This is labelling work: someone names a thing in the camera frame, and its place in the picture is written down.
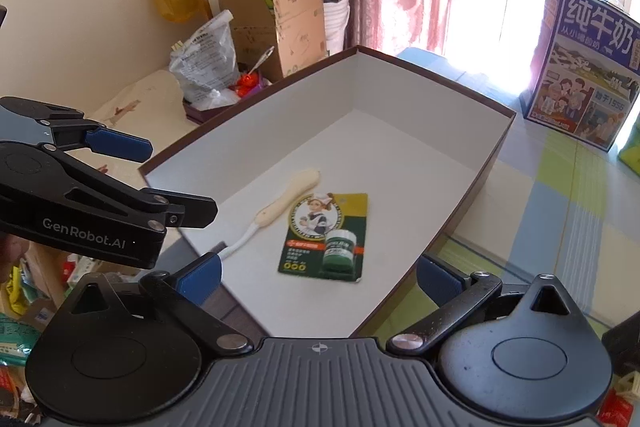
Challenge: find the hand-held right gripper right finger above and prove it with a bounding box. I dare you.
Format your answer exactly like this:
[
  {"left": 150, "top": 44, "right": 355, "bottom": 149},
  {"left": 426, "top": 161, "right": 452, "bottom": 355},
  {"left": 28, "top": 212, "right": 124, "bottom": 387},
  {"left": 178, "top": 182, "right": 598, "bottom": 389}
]
[{"left": 387, "top": 254, "right": 582, "bottom": 355}]

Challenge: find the white folded cloth stack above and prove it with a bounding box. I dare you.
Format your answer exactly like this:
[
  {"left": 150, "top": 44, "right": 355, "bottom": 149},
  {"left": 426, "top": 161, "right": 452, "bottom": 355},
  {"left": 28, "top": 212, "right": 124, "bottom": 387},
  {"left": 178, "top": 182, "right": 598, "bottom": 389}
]
[{"left": 322, "top": 0, "right": 357, "bottom": 58}]

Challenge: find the plaid mat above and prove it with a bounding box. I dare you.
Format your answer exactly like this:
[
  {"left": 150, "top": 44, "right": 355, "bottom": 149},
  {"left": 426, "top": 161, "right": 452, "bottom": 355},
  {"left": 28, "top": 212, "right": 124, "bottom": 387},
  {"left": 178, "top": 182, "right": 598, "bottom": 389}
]
[{"left": 360, "top": 47, "right": 640, "bottom": 360}]

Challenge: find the blue milk carton box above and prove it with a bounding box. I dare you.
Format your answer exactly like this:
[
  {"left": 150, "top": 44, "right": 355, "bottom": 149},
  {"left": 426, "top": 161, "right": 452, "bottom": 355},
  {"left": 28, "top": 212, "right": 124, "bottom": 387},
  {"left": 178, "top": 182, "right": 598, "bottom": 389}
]
[{"left": 519, "top": 0, "right": 640, "bottom": 152}]

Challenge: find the red toy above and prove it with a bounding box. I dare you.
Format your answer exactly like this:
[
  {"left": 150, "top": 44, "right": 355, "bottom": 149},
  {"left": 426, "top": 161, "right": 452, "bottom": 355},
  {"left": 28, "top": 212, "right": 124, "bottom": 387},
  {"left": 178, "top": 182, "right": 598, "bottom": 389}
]
[{"left": 234, "top": 71, "right": 262, "bottom": 98}]

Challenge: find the cream printed blanket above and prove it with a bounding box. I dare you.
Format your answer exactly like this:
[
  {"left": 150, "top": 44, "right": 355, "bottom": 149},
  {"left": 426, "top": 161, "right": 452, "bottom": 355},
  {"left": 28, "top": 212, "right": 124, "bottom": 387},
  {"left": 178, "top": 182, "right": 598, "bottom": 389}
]
[{"left": 87, "top": 67, "right": 193, "bottom": 175}]

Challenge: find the green ointment card package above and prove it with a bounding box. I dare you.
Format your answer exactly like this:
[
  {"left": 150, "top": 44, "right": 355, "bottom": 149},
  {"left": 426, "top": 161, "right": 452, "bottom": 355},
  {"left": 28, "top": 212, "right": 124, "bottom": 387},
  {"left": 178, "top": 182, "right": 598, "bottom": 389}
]
[{"left": 277, "top": 192, "right": 370, "bottom": 283}]

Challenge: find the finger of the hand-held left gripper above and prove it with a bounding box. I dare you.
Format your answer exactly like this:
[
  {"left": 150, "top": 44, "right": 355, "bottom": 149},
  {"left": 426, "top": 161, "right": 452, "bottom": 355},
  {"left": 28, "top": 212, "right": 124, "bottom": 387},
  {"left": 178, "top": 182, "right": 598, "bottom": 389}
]
[
  {"left": 60, "top": 156, "right": 219, "bottom": 230},
  {"left": 37, "top": 107, "right": 154, "bottom": 164}
]

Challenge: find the pile of colourful packets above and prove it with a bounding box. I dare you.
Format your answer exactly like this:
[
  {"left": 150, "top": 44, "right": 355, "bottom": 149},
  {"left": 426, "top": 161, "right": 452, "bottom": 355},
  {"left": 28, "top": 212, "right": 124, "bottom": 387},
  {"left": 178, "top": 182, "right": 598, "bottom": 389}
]
[{"left": 0, "top": 252, "right": 103, "bottom": 427}]

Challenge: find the cream long-handled tool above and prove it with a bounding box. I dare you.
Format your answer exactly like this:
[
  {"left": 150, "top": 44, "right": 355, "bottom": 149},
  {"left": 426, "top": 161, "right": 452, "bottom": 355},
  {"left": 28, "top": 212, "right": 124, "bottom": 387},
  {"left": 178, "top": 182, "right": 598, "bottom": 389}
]
[{"left": 220, "top": 168, "right": 321, "bottom": 260}]

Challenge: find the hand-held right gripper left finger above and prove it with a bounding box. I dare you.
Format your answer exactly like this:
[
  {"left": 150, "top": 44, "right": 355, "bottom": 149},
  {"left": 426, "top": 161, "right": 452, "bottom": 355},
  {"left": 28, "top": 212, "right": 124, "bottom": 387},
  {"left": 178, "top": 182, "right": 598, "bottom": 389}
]
[{"left": 62, "top": 253, "right": 256, "bottom": 357}]

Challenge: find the brown cardboard box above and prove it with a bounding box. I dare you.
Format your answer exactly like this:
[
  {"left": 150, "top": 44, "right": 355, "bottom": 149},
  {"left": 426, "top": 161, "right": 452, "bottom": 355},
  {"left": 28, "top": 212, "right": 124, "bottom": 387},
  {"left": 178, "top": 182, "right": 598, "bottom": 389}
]
[{"left": 197, "top": 0, "right": 283, "bottom": 82}]

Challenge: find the clear plastic bag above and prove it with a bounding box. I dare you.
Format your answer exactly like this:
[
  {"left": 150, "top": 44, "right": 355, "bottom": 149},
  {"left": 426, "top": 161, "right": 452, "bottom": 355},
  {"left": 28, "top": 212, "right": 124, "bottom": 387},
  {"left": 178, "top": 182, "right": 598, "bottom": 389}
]
[{"left": 168, "top": 9, "right": 241, "bottom": 108}]

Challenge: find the red and white packet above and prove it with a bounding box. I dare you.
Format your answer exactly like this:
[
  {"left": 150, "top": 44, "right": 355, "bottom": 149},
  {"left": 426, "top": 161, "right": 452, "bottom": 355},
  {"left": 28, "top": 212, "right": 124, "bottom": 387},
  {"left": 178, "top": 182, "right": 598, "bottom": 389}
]
[{"left": 597, "top": 372, "right": 640, "bottom": 427}]

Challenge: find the white box with brown rim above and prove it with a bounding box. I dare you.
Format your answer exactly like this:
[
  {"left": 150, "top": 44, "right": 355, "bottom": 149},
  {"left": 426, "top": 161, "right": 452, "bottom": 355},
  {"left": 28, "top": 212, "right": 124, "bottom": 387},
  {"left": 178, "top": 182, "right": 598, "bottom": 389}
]
[{"left": 138, "top": 46, "right": 517, "bottom": 339}]

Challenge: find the printed cardboard box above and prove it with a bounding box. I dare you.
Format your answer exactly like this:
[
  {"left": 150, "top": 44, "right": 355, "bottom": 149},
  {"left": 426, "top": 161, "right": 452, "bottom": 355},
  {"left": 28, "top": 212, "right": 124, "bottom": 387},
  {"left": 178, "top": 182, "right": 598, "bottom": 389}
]
[{"left": 272, "top": 0, "right": 327, "bottom": 79}]

